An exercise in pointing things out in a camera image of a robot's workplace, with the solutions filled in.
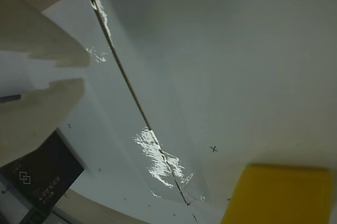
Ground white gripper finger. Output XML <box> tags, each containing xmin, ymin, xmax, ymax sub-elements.
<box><xmin>0</xmin><ymin>0</ymin><xmax>91</xmax><ymax>68</ymax></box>
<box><xmin>0</xmin><ymin>77</ymin><xmax>85</xmax><ymax>169</ymax></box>

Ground yellow square block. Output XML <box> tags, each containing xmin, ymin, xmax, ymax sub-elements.
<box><xmin>219</xmin><ymin>163</ymin><xmax>333</xmax><ymax>224</ymax></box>

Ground dark brown box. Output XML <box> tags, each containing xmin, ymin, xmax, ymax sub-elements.
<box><xmin>0</xmin><ymin>128</ymin><xmax>85</xmax><ymax>224</ymax></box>

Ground small white paper sheet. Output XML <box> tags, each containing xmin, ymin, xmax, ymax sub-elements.
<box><xmin>41</xmin><ymin>0</ymin><xmax>211</xmax><ymax>224</ymax></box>

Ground large white paper sheet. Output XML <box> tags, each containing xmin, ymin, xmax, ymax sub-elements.
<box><xmin>88</xmin><ymin>0</ymin><xmax>337</xmax><ymax>224</ymax></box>

